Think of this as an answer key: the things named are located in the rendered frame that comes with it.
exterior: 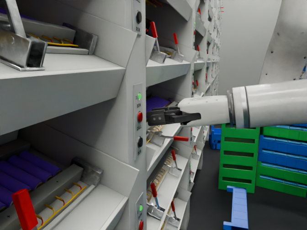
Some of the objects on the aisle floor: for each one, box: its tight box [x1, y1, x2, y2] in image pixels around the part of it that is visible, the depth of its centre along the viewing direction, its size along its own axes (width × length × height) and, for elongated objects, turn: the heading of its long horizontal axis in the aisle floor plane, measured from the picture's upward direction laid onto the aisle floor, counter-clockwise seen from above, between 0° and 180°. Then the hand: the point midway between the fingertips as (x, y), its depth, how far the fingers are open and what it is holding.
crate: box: [223, 186, 249, 230], centre depth 105 cm, size 8×30×20 cm, turn 162°
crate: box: [255, 173, 307, 198], centre depth 160 cm, size 30×20×8 cm
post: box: [194, 0, 209, 170], centre depth 173 cm, size 20×9×178 cm, turn 75°
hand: (158, 116), depth 59 cm, fingers open, 3 cm apart
